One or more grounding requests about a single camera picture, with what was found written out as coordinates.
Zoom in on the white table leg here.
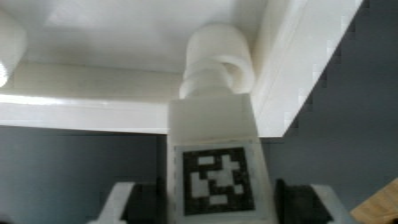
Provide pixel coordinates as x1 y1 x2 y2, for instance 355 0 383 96
167 62 277 224

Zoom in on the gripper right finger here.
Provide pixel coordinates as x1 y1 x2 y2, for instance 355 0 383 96
273 179 355 224

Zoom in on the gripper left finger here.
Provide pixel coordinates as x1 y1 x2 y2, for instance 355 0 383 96
87 182 165 224

